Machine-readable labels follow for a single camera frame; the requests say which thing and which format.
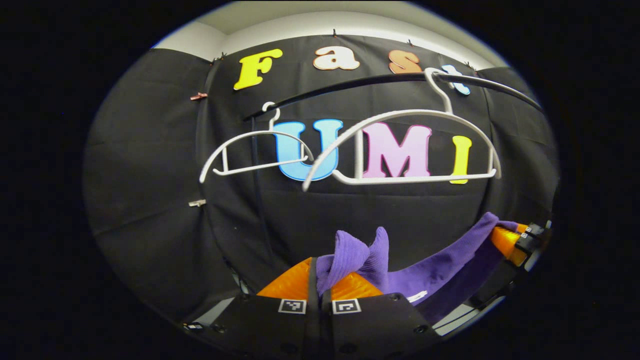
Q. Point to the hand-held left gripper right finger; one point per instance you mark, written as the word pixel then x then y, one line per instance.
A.
pixel 375 325

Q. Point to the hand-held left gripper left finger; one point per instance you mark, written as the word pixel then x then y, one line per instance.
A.
pixel 313 280

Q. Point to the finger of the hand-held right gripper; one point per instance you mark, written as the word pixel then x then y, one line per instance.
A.
pixel 507 245
pixel 535 231

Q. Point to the large white clothes hanger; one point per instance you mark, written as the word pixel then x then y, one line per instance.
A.
pixel 425 178

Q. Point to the small white clothes hanger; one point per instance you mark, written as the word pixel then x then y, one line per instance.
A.
pixel 260 133

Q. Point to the black clothes rack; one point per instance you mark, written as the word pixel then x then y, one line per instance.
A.
pixel 400 77

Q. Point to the silver clip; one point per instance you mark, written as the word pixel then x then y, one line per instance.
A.
pixel 197 203

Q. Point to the black backdrop cloth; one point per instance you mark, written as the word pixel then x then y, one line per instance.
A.
pixel 150 200

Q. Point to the brown clip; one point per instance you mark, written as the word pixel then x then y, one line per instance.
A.
pixel 198 96

